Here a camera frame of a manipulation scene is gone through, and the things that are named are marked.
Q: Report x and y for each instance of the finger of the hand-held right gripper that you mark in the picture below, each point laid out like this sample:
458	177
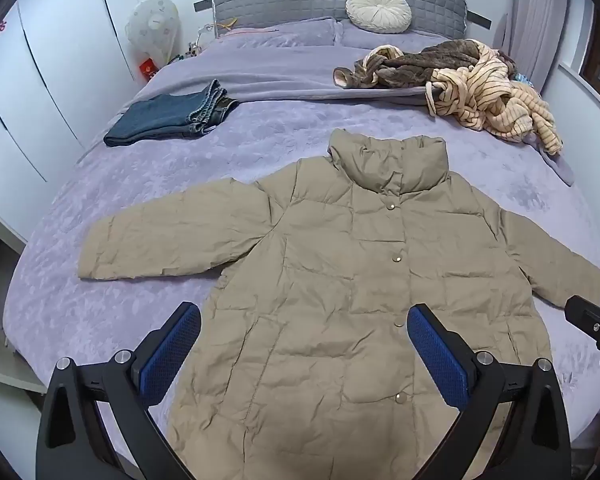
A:
587	315

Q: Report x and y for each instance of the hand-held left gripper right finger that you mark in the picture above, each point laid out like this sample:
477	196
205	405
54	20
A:
437	355

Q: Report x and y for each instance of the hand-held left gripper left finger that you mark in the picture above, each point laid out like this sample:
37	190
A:
172	350

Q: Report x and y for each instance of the tan puffer jacket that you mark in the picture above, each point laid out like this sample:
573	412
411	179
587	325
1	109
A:
330	260

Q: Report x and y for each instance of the white low cabinet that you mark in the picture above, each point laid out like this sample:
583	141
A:
0	350

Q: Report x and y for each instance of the folded blue jeans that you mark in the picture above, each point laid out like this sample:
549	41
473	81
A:
155	117

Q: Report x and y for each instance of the cream striped fleece garment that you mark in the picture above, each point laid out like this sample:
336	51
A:
485	105

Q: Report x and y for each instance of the blue patterned cloth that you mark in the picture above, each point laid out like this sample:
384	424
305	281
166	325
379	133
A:
521	79

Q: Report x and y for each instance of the red paper packet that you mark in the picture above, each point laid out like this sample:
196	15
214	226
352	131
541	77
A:
149	68

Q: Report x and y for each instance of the brown fleece robe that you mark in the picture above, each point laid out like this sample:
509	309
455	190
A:
415	67

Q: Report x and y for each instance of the grey curtain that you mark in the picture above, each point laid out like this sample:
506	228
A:
540	20

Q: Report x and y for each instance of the white wardrobe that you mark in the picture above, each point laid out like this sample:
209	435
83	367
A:
55	60

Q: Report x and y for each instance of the purple pillow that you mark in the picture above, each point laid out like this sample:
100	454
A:
420	40
280	37

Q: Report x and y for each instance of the covered standing fan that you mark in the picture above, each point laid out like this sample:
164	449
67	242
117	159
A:
152	25

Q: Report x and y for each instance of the round cream cushion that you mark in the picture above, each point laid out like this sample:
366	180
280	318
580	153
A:
377	10

